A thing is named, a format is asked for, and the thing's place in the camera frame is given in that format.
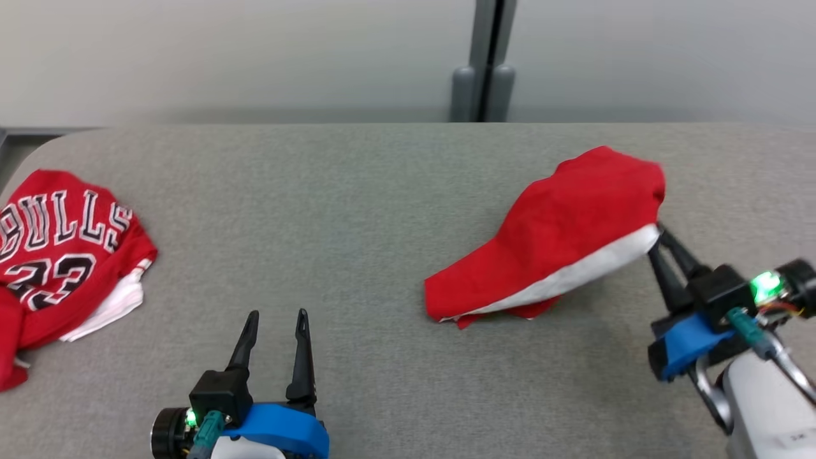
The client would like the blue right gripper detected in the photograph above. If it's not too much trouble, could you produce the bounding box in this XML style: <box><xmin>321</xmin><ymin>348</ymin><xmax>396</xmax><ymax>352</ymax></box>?
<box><xmin>648</xmin><ymin>224</ymin><xmax>816</xmax><ymax>382</ymax></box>

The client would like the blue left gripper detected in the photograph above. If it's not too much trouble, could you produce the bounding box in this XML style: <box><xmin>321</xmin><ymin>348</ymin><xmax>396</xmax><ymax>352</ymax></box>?
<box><xmin>151</xmin><ymin>309</ymin><xmax>330</xmax><ymax>459</ymax></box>

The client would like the red and white garment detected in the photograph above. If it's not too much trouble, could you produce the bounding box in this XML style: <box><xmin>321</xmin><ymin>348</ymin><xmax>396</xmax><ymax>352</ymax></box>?
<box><xmin>424</xmin><ymin>145</ymin><xmax>667</xmax><ymax>330</ymax></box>

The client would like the red Bulls basketball jersey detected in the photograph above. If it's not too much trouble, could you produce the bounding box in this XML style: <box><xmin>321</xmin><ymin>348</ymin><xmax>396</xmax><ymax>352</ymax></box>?
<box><xmin>0</xmin><ymin>169</ymin><xmax>158</xmax><ymax>393</ymax></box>

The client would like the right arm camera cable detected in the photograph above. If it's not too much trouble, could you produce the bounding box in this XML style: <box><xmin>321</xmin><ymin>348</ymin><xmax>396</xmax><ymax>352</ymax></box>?
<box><xmin>692</xmin><ymin>307</ymin><xmax>816</xmax><ymax>435</ymax></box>

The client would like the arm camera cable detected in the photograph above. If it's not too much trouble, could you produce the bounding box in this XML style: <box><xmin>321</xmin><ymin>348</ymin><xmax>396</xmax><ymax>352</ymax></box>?
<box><xmin>692</xmin><ymin>307</ymin><xmax>816</xmax><ymax>435</ymax></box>
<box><xmin>187</xmin><ymin>410</ymin><xmax>227</xmax><ymax>459</ymax></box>

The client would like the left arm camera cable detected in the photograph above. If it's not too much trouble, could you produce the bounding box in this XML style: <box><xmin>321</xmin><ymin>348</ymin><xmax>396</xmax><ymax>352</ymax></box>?
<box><xmin>187</xmin><ymin>410</ymin><xmax>227</xmax><ymax>459</ymax></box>

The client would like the grey partition post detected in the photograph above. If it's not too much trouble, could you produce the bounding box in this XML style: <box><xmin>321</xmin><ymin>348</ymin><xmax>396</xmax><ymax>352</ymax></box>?
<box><xmin>450</xmin><ymin>0</ymin><xmax>518</xmax><ymax>123</ymax></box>

